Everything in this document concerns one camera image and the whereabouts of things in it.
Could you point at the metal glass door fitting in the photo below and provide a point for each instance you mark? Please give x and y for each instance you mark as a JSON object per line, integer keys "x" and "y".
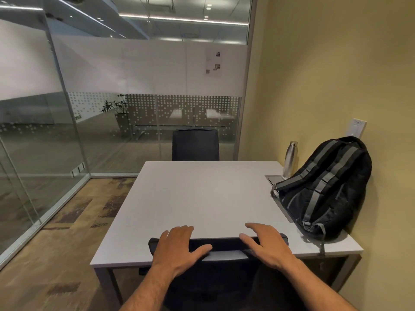
{"x": 78, "y": 169}

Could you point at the black mesh office chair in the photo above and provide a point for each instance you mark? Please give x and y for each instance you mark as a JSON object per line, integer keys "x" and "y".
{"x": 195, "y": 145}
{"x": 223, "y": 281}

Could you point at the person's right hand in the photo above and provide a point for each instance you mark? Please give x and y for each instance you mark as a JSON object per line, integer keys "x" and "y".
{"x": 270, "y": 249}

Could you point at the person's left forearm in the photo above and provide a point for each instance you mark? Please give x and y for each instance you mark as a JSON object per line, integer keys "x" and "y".
{"x": 152, "y": 289}

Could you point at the person's right forearm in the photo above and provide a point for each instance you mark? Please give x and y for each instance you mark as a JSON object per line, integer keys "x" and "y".
{"x": 311, "y": 288}

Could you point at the person's left hand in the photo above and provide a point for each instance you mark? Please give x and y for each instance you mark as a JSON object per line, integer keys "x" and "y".
{"x": 175, "y": 249}

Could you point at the potted green plant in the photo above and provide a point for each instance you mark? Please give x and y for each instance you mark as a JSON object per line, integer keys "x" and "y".
{"x": 119, "y": 113}

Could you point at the white wall switch plate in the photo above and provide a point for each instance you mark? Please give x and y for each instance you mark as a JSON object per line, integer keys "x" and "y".
{"x": 358, "y": 127}

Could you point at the white office table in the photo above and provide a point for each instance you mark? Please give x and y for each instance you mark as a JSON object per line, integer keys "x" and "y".
{"x": 201, "y": 197}

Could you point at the paper poster on glass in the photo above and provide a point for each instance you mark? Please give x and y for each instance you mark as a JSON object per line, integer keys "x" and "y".
{"x": 213, "y": 64}

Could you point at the linear ceiling light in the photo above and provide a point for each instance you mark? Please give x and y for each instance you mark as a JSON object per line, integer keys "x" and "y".
{"x": 181, "y": 20}

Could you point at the person's right thumb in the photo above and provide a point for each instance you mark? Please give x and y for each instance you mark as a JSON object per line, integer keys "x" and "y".
{"x": 248, "y": 241}

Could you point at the person's left thumb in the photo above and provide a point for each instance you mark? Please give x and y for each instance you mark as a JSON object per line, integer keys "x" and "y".
{"x": 201, "y": 251}

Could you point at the stainless steel water bottle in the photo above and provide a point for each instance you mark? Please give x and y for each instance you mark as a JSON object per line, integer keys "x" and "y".
{"x": 290, "y": 160}

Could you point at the white desk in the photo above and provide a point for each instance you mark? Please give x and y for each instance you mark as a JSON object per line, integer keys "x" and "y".
{"x": 176, "y": 113}
{"x": 219, "y": 113}

